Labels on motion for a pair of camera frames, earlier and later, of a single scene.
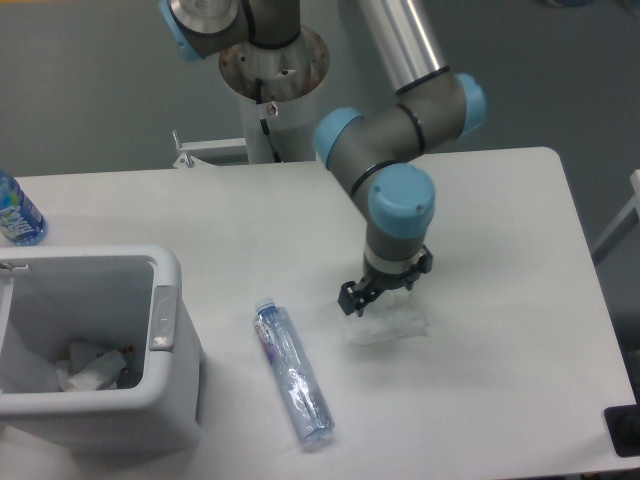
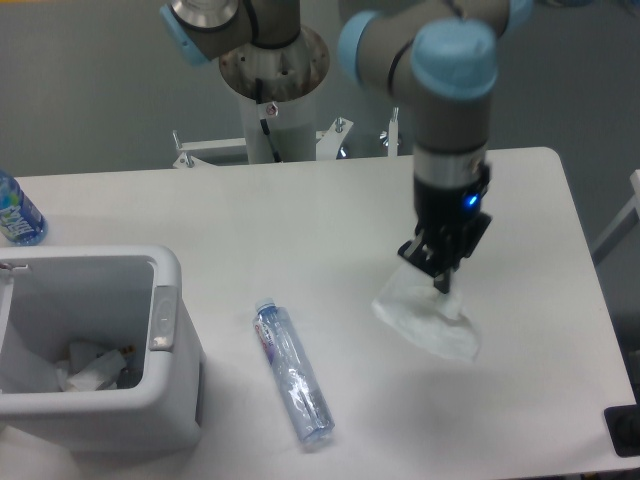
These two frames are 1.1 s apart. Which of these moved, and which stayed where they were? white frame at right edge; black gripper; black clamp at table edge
Moved: black gripper
Stayed: black clamp at table edge; white frame at right edge
